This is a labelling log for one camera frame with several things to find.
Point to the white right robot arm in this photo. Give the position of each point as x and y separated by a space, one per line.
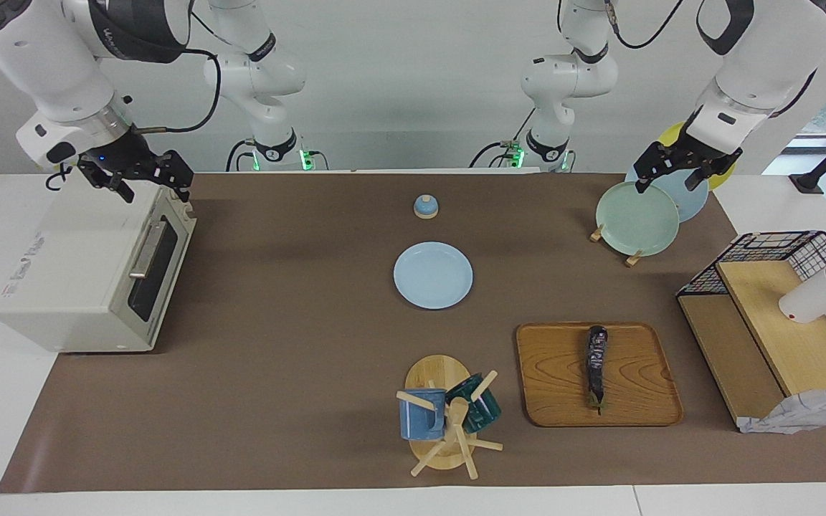
40 57

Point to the cream toaster oven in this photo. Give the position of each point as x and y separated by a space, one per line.
62 272

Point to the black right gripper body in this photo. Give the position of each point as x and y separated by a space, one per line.
130 158

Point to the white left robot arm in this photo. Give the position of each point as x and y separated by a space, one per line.
764 64

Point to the white cup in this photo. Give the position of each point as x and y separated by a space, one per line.
811 297

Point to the yellow plate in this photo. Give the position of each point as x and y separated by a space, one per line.
671 135

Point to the small blue wooden-knob lid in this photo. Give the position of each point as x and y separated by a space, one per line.
426 208

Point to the pale green plate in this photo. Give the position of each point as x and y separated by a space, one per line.
635 218

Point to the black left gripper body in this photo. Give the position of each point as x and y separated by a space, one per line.
689 154

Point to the wooden mug tree stand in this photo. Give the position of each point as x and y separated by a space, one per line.
436 373

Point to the dark green mug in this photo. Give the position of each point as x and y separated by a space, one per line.
485 412

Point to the brown table mat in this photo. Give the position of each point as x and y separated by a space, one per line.
298 322

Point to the wooden plate rack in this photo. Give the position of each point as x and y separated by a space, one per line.
632 259

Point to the light blue racked plate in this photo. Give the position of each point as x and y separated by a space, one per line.
692 204

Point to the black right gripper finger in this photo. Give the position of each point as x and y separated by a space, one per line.
101 172
176 173

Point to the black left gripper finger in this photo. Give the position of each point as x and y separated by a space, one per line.
721 159
648 166

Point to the rectangular wooden tray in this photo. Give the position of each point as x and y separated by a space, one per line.
556 380

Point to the dark purple eggplant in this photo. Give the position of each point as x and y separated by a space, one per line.
596 365

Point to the blue mug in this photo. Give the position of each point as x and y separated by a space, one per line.
420 419

